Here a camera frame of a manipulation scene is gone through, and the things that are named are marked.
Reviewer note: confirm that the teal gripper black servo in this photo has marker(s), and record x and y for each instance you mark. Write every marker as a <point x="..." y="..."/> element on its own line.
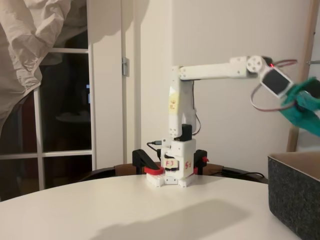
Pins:
<point x="298" y="98"/>

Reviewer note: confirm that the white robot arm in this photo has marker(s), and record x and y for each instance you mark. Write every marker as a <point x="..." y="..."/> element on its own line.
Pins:
<point x="212" y="71"/>

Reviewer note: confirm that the dark grey felt basket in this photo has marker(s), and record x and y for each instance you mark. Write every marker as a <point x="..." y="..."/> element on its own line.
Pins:
<point x="292" y="195"/>

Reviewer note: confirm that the dark brown chair back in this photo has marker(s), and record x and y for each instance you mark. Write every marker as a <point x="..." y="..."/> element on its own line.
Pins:
<point x="105" y="171"/>
<point x="237" y="176"/>

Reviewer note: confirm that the black clamp with red pad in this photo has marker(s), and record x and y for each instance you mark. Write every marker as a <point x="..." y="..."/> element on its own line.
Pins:
<point x="145" y="160"/>
<point x="200" y="160"/>

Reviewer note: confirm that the yellow sticker marked F5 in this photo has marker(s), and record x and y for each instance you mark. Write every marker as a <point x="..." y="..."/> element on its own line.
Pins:
<point x="188" y="165"/>

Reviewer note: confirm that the yellow sticker marked F6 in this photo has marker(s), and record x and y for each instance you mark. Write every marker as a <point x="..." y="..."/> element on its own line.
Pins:
<point x="173" y="103"/>

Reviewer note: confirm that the yellow sticker marked F3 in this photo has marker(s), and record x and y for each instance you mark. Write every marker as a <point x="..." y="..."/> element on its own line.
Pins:
<point x="170" y="163"/>

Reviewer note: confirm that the silver door hinge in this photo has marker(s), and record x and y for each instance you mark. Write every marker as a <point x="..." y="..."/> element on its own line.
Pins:
<point x="125" y="66"/>

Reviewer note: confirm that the white framed glass door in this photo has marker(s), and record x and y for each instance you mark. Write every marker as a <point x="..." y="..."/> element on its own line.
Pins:
<point x="91" y="112"/>

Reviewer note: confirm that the crumpled beige curtain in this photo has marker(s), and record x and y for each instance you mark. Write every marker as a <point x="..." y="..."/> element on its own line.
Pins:
<point x="25" y="37"/>

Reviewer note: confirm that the light wooden post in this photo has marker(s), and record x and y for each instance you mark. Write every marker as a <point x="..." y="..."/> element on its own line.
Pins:
<point x="300" y="75"/>

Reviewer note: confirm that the grey metal bracket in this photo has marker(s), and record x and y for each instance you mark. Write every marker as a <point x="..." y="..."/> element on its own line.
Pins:
<point x="315" y="62"/>

